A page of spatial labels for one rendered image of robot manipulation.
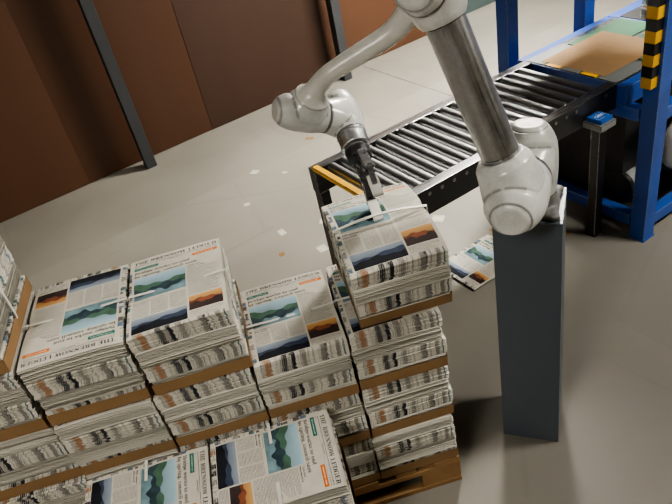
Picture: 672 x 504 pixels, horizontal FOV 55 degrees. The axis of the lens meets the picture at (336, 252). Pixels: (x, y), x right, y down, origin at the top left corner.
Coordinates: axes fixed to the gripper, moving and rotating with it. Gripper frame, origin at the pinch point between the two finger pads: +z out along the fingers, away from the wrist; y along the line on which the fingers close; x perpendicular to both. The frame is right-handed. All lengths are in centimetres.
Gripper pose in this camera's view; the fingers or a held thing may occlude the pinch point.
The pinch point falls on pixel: (377, 204)
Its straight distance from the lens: 185.1
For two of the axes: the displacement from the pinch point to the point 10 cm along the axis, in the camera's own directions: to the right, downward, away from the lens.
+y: 0.6, 4.5, 8.9
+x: -9.6, 2.8, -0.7
